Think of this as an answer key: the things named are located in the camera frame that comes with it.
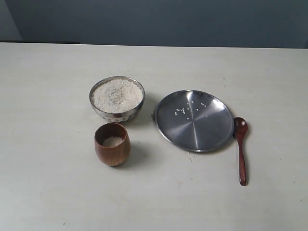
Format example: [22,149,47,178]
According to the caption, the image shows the dark red wooden spoon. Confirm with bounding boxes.
[234,117,248,186]

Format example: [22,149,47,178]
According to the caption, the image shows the steel bowl of rice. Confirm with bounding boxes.
[89,76,145,123]

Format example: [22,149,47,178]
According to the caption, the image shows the brown wooden cup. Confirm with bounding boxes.
[94,123,131,167]

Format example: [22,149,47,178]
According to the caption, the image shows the round steel plate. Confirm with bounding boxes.
[154,90,234,152]

